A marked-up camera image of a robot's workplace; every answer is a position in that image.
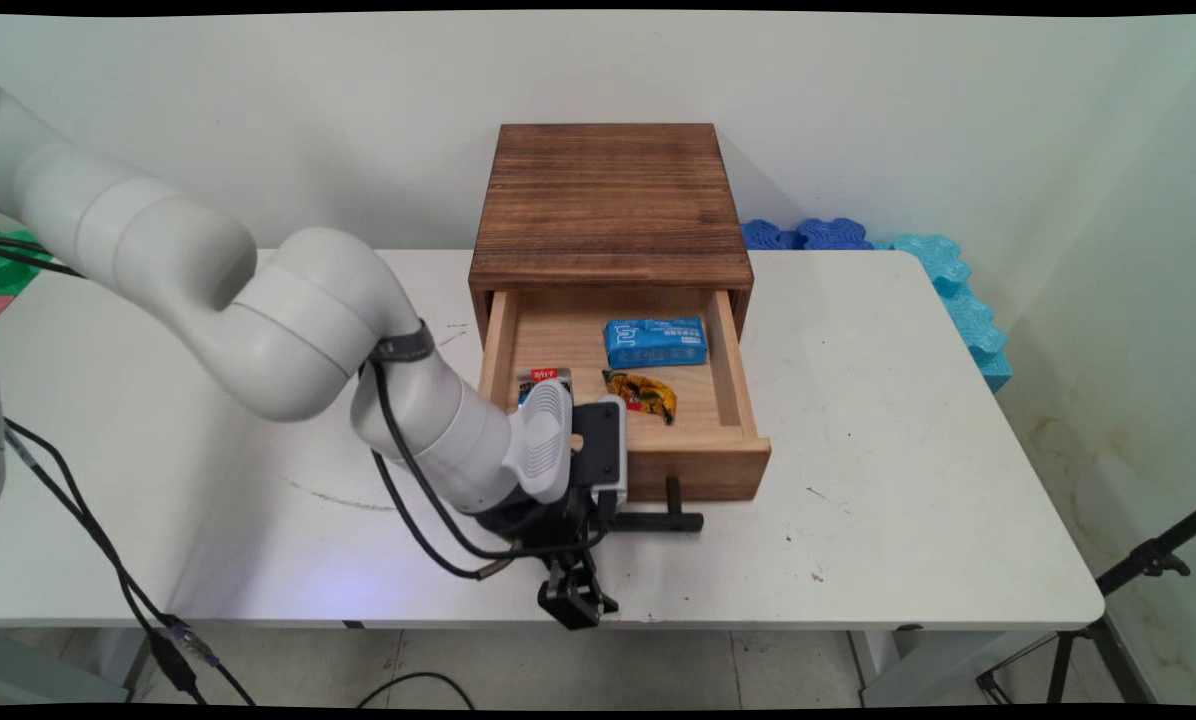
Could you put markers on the green foam mat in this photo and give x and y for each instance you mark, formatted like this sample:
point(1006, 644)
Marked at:
point(8, 275)

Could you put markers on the brown wooden cabinet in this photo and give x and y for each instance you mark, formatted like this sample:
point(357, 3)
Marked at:
point(608, 200)

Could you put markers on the white table leg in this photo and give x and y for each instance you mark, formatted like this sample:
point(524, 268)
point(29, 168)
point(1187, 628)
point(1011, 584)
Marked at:
point(873, 660)

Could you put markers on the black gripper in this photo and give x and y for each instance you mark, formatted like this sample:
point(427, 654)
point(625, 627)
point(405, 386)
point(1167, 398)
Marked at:
point(548, 525)

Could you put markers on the light blue foam mat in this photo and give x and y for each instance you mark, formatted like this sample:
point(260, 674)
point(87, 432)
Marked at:
point(968, 310)

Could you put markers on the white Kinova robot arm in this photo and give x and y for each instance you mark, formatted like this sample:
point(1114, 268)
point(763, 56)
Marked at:
point(288, 320)

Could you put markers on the blue tissue packet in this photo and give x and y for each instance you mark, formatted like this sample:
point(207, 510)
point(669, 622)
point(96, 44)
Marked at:
point(655, 342)

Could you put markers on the yellow snack packet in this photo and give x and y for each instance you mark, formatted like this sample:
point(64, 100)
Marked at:
point(643, 393)

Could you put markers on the black tripod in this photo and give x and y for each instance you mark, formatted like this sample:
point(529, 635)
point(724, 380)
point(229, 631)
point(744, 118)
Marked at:
point(1108, 580)

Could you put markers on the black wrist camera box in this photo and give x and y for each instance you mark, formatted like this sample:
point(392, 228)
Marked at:
point(600, 445)

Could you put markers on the red white snack packet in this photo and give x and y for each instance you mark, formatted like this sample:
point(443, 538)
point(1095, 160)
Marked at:
point(538, 382)

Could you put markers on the white ribbed camera mount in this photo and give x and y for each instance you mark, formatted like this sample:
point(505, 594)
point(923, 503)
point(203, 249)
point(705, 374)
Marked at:
point(543, 440)

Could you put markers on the dark blue foam mat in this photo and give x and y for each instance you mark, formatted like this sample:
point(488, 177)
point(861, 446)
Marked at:
point(808, 236)

